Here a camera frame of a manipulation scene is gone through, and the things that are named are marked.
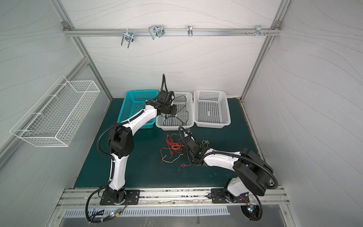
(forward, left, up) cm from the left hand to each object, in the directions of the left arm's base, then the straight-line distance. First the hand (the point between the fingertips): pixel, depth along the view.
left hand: (177, 107), depth 96 cm
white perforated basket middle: (+2, -4, -14) cm, 15 cm away
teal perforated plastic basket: (+18, +38, -14) cm, 44 cm away
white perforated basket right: (+12, -26, -14) cm, 32 cm away
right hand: (-20, -8, -7) cm, 22 cm away
